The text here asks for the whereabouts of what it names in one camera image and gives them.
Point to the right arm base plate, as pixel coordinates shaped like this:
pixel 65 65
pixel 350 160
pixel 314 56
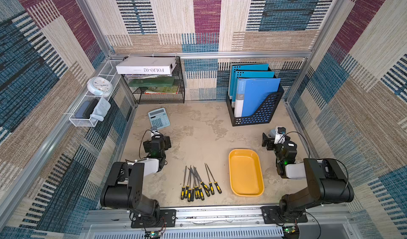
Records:
pixel 274 215

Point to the aluminium front rail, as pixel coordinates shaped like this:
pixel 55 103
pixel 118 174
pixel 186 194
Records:
pixel 225 222

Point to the black mesh file holder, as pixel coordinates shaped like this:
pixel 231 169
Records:
pixel 263 114

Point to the white round clock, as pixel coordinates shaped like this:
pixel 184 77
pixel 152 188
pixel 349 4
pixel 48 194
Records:
pixel 99 86

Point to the black wire desk shelf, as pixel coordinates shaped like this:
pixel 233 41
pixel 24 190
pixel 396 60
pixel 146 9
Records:
pixel 158 89

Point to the rear teal folder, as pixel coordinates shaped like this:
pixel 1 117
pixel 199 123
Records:
pixel 244 67

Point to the light blue cloth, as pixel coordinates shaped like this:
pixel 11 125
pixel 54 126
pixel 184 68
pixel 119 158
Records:
pixel 100 110

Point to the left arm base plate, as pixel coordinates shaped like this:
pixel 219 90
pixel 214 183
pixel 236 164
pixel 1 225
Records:
pixel 163 219

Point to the white wire wall basket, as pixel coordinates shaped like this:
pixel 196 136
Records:
pixel 116 98

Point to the teal folder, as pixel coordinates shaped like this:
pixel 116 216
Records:
pixel 236 74
pixel 244 67

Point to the white folio box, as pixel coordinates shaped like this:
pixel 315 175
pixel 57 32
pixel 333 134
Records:
pixel 147 65

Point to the file tool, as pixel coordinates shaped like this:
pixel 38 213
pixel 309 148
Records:
pixel 205 187
pixel 193 189
pixel 190 192
pixel 214 181
pixel 187 188
pixel 202 195
pixel 197 193
pixel 210 182
pixel 183 192

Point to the light blue calculator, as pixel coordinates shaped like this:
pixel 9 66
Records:
pixel 159 118

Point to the middle teal folder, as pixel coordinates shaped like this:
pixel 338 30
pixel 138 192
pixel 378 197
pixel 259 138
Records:
pixel 236 74

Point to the yellow plastic storage tray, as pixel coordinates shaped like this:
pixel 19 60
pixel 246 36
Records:
pixel 246 177

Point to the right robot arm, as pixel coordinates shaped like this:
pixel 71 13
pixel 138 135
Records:
pixel 327 181

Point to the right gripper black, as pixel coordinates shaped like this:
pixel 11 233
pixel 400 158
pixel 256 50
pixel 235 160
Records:
pixel 270 142

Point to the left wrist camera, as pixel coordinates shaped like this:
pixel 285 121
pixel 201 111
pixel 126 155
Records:
pixel 154 131

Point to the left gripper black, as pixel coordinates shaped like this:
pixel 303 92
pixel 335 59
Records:
pixel 166 142

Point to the green book on shelf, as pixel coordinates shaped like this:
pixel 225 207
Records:
pixel 166 81

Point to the dark blue case in basket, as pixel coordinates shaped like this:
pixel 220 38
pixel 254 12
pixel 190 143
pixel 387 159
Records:
pixel 86 109

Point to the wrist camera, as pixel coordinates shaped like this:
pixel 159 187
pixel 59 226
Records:
pixel 154 131
pixel 278 134

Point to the front blue folder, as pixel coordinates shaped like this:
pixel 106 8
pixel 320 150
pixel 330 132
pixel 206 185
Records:
pixel 251 93

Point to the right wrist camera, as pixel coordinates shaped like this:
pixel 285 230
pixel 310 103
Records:
pixel 278 134

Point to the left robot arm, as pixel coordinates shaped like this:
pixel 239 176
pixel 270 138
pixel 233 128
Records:
pixel 123 187

